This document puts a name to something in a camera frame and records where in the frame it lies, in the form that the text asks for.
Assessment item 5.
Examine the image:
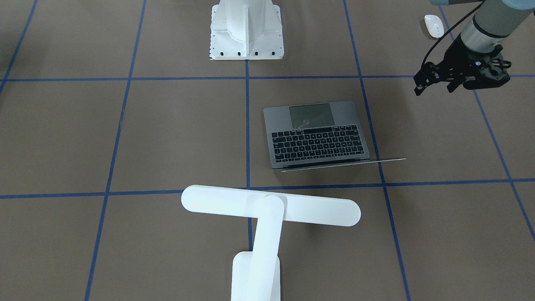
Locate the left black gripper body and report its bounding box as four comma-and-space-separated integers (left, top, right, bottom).
444, 37, 511, 93

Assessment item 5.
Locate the grey laptop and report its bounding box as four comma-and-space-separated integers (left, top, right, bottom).
263, 100, 407, 172

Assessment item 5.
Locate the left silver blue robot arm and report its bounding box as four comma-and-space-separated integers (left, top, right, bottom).
422, 0, 534, 93

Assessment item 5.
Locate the white computer mouse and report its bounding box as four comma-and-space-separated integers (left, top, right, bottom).
424, 15, 445, 39

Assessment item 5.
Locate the white desk lamp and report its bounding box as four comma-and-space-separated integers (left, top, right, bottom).
181, 185, 361, 301

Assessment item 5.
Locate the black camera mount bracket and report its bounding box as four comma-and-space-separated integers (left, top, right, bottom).
413, 61, 449, 97

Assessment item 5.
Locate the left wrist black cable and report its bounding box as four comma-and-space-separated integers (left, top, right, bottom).
421, 0, 487, 69

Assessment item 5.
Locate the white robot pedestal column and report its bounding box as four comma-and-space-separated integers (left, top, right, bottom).
209, 0, 285, 60

